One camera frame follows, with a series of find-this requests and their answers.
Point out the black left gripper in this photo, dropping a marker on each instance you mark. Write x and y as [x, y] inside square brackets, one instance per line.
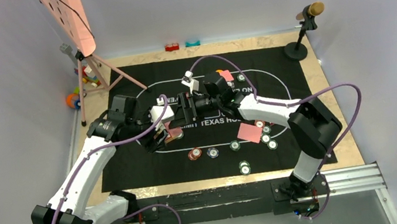
[150, 144]

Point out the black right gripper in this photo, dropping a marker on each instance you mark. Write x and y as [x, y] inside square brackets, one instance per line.
[183, 116]

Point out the red playing card box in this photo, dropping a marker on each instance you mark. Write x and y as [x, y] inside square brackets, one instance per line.
[173, 132]

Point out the red chip stack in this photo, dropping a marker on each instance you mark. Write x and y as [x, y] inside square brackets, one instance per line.
[194, 154]

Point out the blue chip stack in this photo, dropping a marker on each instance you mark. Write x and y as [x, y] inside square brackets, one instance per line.
[213, 153]

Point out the green chip stack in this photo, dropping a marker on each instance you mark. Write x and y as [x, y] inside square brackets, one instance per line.
[235, 146]

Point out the red-backed card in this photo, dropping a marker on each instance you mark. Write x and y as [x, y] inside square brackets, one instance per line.
[227, 75]
[250, 133]

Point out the red chips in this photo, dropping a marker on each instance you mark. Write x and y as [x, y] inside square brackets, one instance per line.
[259, 123]

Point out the green chips group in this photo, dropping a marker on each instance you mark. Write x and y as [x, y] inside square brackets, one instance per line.
[267, 139]

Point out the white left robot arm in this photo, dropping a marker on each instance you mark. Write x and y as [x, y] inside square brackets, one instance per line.
[68, 205]

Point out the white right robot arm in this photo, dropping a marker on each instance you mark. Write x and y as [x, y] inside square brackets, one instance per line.
[313, 125]

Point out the black poker table mat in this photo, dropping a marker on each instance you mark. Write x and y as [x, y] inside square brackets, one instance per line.
[267, 70]

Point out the teal toy block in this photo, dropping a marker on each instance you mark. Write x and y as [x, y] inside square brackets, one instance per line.
[192, 43]

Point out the red toy block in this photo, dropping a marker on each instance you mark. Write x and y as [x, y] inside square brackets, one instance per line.
[172, 47]

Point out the colourful toy block pile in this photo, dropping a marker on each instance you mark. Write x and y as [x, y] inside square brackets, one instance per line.
[88, 76]

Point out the gold microphone on stand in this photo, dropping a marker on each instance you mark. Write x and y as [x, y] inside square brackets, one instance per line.
[297, 51]

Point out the pink music stand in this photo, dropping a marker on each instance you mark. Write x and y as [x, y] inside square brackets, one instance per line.
[71, 17]

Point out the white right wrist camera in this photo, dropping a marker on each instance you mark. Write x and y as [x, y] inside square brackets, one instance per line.
[190, 82]

